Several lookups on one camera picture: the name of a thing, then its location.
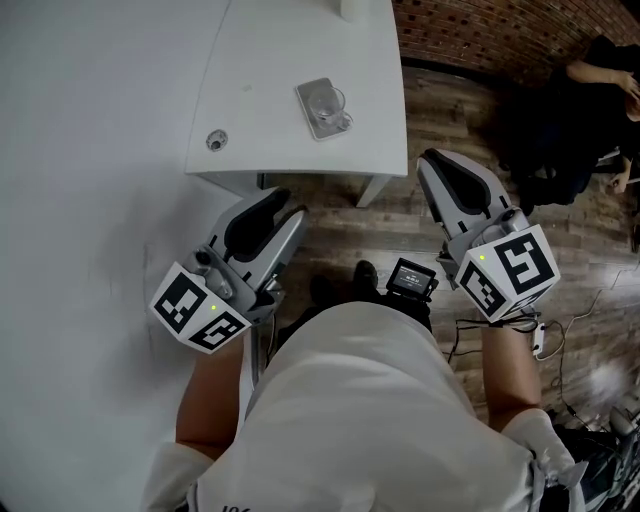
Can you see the person's right black shoe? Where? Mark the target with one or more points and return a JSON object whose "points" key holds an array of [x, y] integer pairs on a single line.
{"points": [[366, 277]]}

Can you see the person's right forearm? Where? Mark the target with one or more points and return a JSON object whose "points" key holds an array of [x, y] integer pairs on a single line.
{"points": [[510, 375]]}

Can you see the white table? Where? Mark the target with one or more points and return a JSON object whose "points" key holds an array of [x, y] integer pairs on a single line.
{"points": [[260, 75]]}

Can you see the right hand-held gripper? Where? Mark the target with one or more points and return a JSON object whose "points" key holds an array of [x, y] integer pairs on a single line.
{"points": [[505, 280]]}

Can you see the person's black trousers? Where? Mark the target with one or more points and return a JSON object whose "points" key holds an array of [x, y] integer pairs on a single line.
{"points": [[295, 325]]}

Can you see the person's left black shoe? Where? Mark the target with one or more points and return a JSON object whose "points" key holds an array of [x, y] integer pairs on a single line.
{"points": [[324, 292]]}

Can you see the person's white shirt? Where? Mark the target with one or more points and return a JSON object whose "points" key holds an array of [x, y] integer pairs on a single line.
{"points": [[360, 410]]}

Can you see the white power adapter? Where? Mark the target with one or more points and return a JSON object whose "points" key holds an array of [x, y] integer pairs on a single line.
{"points": [[539, 341]]}

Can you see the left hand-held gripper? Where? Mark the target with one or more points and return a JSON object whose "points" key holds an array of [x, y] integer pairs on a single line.
{"points": [[200, 310]]}

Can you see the person's left forearm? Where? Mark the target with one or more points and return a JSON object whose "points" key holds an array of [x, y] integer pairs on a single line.
{"points": [[210, 400]]}

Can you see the person's black shoe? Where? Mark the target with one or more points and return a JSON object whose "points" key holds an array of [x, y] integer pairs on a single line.
{"points": [[324, 292], [366, 277]]}

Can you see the black screen device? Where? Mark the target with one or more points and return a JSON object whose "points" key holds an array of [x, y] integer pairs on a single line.
{"points": [[411, 280]]}

